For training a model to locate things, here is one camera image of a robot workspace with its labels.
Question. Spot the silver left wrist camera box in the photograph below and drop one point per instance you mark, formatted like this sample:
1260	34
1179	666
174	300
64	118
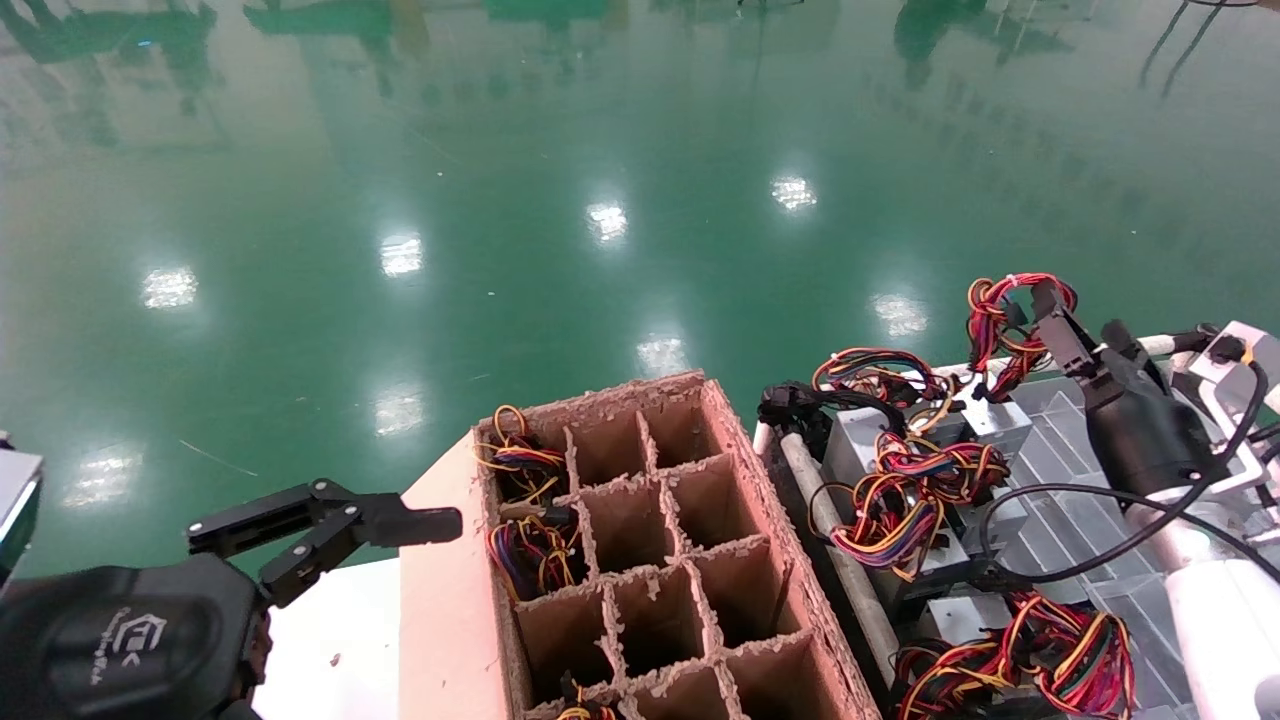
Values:
18	510

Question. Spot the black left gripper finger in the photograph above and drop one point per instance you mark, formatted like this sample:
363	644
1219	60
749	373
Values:
420	524

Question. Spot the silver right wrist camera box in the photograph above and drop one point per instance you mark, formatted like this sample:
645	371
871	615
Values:
1262	365

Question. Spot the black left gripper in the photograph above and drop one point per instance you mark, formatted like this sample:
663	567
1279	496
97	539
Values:
120	645

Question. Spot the brown cardboard divider box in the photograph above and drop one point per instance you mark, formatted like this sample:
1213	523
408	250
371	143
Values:
735	500

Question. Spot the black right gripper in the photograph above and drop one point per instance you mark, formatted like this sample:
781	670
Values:
1150	430

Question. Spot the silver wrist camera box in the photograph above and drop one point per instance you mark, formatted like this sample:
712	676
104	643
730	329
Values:
18	510
1262	365

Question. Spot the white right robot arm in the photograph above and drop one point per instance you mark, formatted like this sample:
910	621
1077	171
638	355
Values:
1220	630

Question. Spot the clear plastic compartment tray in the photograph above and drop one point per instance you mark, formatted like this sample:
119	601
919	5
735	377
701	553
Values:
1080	530

